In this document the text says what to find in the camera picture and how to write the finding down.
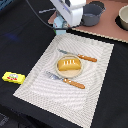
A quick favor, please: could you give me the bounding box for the small grey saucepan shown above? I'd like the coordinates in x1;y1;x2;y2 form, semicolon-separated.
38;8;56;14

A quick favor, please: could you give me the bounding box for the large grey pot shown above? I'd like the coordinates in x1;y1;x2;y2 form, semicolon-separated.
81;1;106;26

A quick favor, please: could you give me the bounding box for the light blue milk carton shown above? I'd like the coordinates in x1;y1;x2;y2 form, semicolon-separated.
53;16;68;30

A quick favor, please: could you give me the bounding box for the yellow butter box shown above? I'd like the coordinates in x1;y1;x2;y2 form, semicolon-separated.
2;72;25;84

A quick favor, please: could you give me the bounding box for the round wooden plate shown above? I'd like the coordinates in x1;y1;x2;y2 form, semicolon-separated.
55;55;83;78

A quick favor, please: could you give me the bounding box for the orange toy bread loaf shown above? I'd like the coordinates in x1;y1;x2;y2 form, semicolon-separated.
57;58;81;71

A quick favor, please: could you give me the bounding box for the pink stove mat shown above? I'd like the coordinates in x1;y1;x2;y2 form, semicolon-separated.
49;0;128;43

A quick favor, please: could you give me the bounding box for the knife with wooden handle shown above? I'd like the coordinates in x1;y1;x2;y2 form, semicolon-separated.
58;49;97;62

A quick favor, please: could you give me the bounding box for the woven beige placemat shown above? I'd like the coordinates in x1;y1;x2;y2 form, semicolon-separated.
14;33;114;128

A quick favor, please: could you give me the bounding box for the fork with wooden handle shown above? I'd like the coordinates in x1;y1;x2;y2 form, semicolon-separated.
46;71;85;89

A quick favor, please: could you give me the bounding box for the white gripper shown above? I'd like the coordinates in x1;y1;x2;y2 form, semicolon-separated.
50;0;86;27

